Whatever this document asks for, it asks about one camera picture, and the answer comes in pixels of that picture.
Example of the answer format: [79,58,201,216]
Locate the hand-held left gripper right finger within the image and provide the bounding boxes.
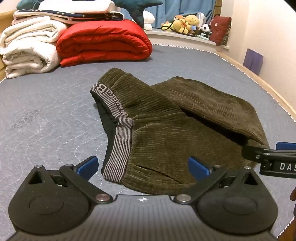
[170,156,264,205]

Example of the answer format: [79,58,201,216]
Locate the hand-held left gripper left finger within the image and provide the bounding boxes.
[23,156,114,205]

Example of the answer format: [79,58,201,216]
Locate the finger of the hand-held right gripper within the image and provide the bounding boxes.
[276,142,296,151]
[242,145,275,160]

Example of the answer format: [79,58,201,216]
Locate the olive corduroy pants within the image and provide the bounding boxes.
[90,68,270,195]

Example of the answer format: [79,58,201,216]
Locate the purple paper sheet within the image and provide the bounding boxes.
[243,48,264,75]

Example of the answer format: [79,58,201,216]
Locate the dark red cushion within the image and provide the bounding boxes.
[209,16,232,46]

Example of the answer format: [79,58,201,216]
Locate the red folded quilt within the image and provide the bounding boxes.
[56,19,153,67]

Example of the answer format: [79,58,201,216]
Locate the panda plush toy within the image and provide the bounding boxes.
[200,23,212,39]

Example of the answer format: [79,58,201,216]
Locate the white folded quilt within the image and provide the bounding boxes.
[0,16,67,79]

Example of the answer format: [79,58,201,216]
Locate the yellow plush toys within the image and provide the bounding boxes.
[161,14,200,35]

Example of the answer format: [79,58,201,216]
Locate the folded navy trimmed blanket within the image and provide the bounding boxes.
[13,9,123,25]

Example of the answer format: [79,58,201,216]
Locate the white plush toy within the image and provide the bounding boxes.
[142,10,155,30]

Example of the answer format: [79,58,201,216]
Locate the blue curtain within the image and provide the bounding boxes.
[143,0,218,24]

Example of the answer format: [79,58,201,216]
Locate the white pillow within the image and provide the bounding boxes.
[38,0,116,13]

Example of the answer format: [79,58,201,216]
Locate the teal plush pillow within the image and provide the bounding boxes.
[16,0,163,27]

